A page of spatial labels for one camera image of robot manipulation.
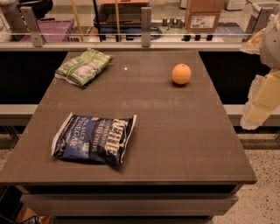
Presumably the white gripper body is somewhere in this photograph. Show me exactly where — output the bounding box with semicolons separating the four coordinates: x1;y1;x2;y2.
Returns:
260;12;280;69

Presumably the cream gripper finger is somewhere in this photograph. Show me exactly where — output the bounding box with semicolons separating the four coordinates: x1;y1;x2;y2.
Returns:
240;28;265;55
240;69;280;130

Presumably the green jalapeno chip bag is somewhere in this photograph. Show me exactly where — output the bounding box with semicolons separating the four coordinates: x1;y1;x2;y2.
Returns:
55;49;114;88

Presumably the blue Kettle chip bag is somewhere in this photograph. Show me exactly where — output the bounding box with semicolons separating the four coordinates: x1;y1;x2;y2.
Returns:
51;113;137;166

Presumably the cardboard box with label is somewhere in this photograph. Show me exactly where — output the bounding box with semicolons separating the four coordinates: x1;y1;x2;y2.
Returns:
185;0;224;32

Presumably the orange fruit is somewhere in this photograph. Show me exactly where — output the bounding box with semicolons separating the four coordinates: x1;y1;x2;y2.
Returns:
171;64;192;85

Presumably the purple plastic crate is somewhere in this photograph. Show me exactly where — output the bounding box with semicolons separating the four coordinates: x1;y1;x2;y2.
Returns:
32;19;74;42

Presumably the glass railing with metal posts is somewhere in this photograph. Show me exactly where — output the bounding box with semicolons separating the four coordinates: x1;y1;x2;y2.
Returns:
0;3;253;51

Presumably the yellow broom handle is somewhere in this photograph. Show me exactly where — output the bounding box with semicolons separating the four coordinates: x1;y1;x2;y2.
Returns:
71;0;84;42

